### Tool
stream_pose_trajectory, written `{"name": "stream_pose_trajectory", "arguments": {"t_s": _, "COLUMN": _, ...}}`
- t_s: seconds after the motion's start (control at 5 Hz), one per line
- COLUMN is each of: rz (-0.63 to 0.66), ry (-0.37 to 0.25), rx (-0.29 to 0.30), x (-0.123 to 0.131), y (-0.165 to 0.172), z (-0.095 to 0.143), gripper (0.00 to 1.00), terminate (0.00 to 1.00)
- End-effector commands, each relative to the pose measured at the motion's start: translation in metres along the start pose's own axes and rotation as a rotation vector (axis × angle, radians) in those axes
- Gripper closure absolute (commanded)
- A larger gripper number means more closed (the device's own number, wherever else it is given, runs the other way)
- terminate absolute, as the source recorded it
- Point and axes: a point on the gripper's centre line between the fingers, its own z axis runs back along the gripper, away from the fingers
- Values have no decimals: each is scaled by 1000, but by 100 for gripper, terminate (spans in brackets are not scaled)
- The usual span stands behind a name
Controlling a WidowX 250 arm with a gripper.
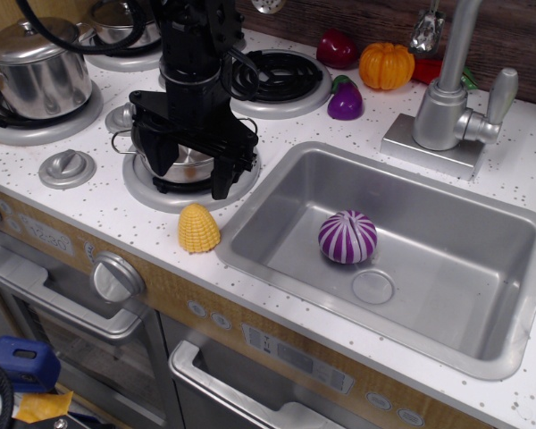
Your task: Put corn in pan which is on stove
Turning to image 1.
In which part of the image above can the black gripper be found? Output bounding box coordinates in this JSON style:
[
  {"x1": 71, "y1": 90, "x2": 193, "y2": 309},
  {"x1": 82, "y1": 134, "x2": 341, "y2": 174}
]
[{"x1": 129, "y1": 90, "x2": 258, "y2": 199}]

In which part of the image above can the yellow toy corn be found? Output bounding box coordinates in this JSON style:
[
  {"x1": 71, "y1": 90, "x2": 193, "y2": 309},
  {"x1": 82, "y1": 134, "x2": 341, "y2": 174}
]
[{"x1": 178, "y1": 203, "x2": 221, "y2": 253}]

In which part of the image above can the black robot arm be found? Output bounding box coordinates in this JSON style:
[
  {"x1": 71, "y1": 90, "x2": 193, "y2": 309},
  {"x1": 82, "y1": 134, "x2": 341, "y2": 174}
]
[{"x1": 130, "y1": 1, "x2": 258, "y2": 199}]

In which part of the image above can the small steel pan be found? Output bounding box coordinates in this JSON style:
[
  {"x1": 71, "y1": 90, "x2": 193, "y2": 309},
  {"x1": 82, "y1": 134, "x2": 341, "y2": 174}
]
[{"x1": 111, "y1": 116, "x2": 258, "y2": 185}]

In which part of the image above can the front right stove burner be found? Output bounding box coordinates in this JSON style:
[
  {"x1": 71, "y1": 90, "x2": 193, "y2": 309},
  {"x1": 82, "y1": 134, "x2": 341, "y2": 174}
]
[{"x1": 122, "y1": 154, "x2": 260, "y2": 214}]

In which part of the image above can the stove burner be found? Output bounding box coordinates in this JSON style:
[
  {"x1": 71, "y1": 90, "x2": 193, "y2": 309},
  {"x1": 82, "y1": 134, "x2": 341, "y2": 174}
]
[
  {"x1": 85, "y1": 39, "x2": 162, "y2": 72},
  {"x1": 0, "y1": 83, "x2": 104, "y2": 147},
  {"x1": 122, "y1": 154, "x2": 260, "y2": 214},
  {"x1": 230, "y1": 49, "x2": 332, "y2": 120}
]

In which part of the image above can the back left stove burner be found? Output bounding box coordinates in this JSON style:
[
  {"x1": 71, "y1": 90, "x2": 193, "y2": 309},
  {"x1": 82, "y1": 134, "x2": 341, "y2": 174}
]
[{"x1": 85, "y1": 39, "x2": 162, "y2": 72}]

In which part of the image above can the back right stove burner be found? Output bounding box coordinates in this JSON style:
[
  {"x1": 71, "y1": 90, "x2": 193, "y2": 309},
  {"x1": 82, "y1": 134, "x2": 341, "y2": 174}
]
[{"x1": 230, "y1": 49, "x2": 332, "y2": 120}]

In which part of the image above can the front left stove burner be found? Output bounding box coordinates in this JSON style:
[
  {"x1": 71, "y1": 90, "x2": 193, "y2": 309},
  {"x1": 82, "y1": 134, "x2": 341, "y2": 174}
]
[{"x1": 0, "y1": 83, "x2": 104, "y2": 147}]

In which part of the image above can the grey stovetop knob middle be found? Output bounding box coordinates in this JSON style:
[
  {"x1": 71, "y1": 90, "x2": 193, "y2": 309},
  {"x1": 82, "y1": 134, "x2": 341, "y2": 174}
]
[{"x1": 105, "y1": 102, "x2": 136, "y2": 134}]

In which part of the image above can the grey stovetop knob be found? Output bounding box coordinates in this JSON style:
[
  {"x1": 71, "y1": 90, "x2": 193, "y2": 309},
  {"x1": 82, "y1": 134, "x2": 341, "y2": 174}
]
[
  {"x1": 105, "y1": 102, "x2": 136, "y2": 134},
  {"x1": 38, "y1": 149, "x2": 96, "y2": 189}
]

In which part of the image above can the grey stovetop knob front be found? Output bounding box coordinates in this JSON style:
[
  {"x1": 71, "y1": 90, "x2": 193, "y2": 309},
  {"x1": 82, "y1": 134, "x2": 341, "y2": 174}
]
[{"x1": 38, "y1": 149, "x2": 96, "y2": 189}]

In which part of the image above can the silver oven dial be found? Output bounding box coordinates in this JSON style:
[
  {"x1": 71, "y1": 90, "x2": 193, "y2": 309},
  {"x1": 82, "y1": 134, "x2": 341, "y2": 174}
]
[{"x1": 89, "y1": 251, "x2": 146, "y2": 303}]

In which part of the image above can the back lidded steel pot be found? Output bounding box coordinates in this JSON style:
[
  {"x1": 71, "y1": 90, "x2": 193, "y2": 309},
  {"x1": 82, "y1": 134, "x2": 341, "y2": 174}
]
[{"x1": 86, "y1": 0, "x2": 161, "y2": 49}]

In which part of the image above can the purple toy eggplant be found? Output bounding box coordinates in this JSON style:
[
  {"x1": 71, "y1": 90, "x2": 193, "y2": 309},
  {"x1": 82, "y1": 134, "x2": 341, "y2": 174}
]
[{"x1": 327, "y1": 75, "x2": 364, "y2": 121}]

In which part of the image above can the hanging slotted spoon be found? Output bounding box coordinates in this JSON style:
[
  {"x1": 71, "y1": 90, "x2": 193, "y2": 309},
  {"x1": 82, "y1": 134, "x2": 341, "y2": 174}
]
[{"x1": 251, "y1": 0, "x2": 287, "y2": 14}]

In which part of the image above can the purple striped toy onion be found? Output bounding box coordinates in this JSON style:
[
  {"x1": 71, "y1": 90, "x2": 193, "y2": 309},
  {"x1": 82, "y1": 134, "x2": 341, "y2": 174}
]
[{"x1": 318, "y1": 210, "x2": 378, "y2": 265}]

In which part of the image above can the large lidded steel pot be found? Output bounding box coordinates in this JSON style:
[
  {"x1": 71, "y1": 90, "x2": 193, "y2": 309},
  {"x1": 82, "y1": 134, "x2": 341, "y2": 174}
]
[{"x1": 0, "y1": 19, "x2": 93, "y2": 120}]

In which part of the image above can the dark red toy pepper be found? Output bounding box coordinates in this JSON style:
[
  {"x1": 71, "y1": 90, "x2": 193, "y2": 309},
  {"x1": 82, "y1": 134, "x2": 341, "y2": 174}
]
[{"x1": 316, "y1": 29, "x2": 358, "y2": 70}]

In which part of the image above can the orange toy pumpkin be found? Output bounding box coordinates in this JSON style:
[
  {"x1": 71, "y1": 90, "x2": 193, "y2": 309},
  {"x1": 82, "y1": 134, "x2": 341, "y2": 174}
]
[{"x1": 358, "y1": 42, "x2": 415, "y2": 90}]

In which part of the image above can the red toy chili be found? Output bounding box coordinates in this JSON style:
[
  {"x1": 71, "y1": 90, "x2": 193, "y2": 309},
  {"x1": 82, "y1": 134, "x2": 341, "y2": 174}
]
[{"x1": 412, "y1": 58, "x2": 442, "y2": 84}]

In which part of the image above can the silver toy faucet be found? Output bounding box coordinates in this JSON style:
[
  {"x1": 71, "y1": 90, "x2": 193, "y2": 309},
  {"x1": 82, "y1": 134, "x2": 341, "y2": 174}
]
[{"x1": 381, "y1": 1, "x2": 518, "y2": 181}]

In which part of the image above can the blue clamp tool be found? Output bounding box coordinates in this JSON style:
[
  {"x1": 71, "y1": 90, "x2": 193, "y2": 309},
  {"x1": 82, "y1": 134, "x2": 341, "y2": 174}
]
[{"x1": 0, "y1": 336, "x2": 61, "y2": 393}]

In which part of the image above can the hanging metal utensil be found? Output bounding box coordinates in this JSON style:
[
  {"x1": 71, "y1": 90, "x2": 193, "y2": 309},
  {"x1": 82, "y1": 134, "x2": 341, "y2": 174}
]
[{"x1": 408, "y1": 0, "x2": 446, "y2": 55}]

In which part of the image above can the grey sink basin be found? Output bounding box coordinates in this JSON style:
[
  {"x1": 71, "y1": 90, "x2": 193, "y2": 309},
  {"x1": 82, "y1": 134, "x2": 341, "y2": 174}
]
[{"x1": 216, "y1": 142, "x2": 536, "y2": 380}]

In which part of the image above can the yellow tape piece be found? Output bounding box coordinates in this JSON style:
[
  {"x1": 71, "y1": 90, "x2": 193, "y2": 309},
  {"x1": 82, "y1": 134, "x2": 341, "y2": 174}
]
[{"x1": 15, "y1": 391, "x2": 73, "y2": 424}]

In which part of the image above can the silver dishwasher door handle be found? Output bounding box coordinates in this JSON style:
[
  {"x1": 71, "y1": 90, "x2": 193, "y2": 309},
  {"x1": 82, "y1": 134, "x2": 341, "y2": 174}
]
[{"x1": 169, "y1": 341, "x2": 341, "y2": 429}]

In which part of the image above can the silver oven door handle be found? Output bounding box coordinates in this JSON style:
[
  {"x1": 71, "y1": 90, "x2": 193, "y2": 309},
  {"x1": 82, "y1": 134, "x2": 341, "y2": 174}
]
[{"x1": 0, "y1": 235, "x2": 149, "y2": 346}]

